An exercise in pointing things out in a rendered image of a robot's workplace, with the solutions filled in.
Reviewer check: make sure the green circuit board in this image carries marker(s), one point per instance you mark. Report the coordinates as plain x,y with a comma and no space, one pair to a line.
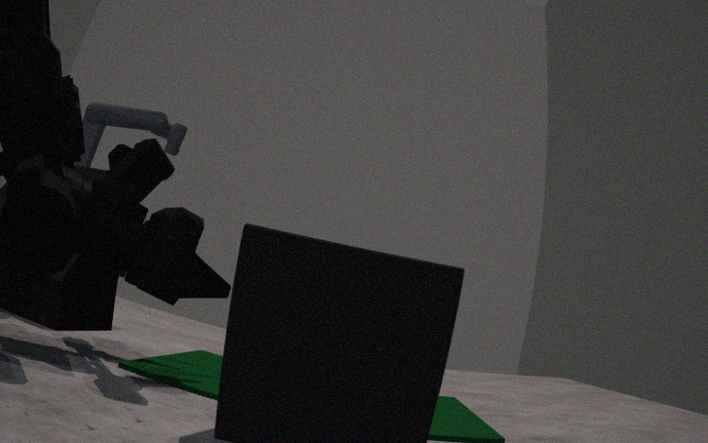
199,372

